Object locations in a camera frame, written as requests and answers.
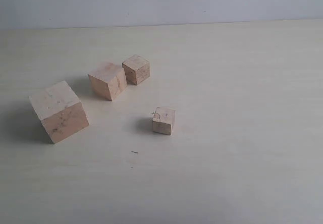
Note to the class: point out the smallest wooden cube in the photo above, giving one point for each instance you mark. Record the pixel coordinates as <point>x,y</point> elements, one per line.
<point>163,120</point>

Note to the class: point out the third largest wooden cube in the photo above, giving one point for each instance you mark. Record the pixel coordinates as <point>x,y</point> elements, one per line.
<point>137,69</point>

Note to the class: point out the second largest wooden cube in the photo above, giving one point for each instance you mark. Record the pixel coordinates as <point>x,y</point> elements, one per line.
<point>108,80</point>

